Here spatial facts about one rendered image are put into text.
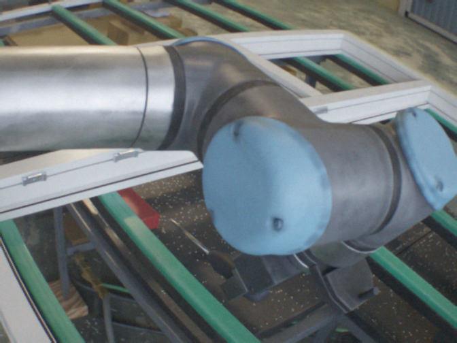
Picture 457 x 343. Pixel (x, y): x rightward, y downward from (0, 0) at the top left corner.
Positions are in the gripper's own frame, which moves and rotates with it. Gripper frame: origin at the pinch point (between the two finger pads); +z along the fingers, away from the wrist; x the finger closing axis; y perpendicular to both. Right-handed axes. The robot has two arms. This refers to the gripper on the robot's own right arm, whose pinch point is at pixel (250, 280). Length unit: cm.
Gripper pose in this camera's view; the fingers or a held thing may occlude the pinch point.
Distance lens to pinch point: 68.9
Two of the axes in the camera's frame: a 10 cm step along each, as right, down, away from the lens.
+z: -4.3, 4.6, 7.8
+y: -4.4, -8.6, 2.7
